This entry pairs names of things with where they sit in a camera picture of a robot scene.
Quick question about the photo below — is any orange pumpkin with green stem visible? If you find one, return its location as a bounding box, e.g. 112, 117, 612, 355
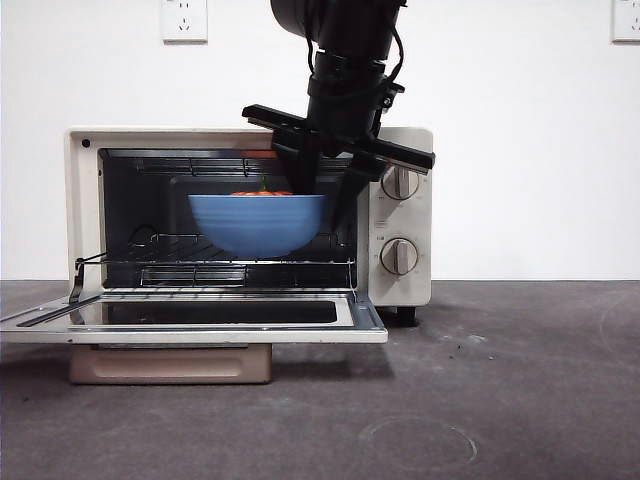
230, 173, 294, 197

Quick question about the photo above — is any blue ribbed bowl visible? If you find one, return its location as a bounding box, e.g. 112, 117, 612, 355
187, 193, 326, 260

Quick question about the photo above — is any oven door with beige handle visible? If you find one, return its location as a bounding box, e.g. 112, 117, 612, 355
0, 292, 390, 386

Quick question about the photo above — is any beige oven knob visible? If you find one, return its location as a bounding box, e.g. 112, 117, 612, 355
382, 167, 421, 201
379, 237, 420, 276

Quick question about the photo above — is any white toaster oven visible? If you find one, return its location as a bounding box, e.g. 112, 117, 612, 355
64, 124, 435, 326

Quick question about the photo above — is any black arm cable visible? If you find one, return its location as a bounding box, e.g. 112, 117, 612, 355
384, 19, 407, 89

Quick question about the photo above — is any metal wire oven rack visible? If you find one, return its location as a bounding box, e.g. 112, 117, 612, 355
74, 230, 359, 265

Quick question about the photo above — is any white wall socket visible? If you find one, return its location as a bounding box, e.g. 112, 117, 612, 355
160, 0, 209, 44
610, 0, 640, 45

